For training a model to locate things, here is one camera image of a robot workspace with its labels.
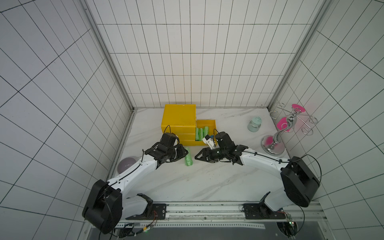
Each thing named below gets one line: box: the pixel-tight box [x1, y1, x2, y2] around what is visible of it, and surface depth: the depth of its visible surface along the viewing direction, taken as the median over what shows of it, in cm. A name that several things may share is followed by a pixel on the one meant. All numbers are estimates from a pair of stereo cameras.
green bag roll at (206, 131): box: [203, 126, 209, 138], surface depth 105 cm
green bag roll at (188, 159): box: [184, 147, 193, 167], surface depth 81 cm
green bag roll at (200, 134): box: [198, 128, 204, 141], surface depth 102 cm
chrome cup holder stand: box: [261, 102, 319, 156], surface depth 93 cm
